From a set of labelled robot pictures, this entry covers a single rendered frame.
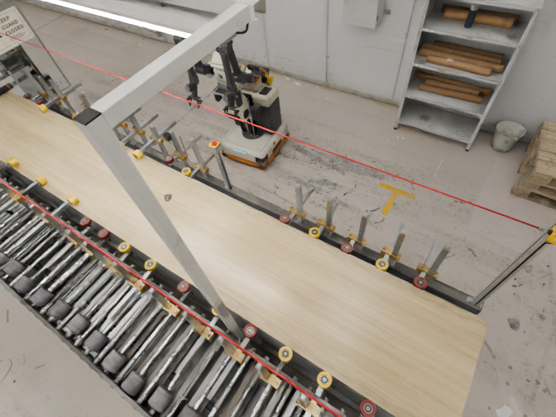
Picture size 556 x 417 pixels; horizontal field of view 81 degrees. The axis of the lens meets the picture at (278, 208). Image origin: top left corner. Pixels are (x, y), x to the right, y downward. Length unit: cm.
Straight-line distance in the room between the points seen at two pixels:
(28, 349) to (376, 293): 308
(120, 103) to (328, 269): 167
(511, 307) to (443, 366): 148
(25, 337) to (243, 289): 237
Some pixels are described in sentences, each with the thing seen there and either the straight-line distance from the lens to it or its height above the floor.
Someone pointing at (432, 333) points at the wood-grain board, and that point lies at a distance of 217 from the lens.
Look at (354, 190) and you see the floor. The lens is 375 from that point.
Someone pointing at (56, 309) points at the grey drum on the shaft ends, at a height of 85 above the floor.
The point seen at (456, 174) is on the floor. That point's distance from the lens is 417.
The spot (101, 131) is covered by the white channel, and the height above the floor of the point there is 242.
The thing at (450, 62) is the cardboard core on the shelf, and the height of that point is 96.
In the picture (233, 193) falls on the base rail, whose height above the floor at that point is 70.
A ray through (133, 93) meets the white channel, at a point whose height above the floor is 245.
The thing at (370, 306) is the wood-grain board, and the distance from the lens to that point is 214.
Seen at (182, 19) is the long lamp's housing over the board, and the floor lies 237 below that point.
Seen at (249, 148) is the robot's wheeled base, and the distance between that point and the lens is 387.
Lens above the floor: 290
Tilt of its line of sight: 54 degrees down
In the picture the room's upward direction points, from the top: 9 degrees counter-clockwise
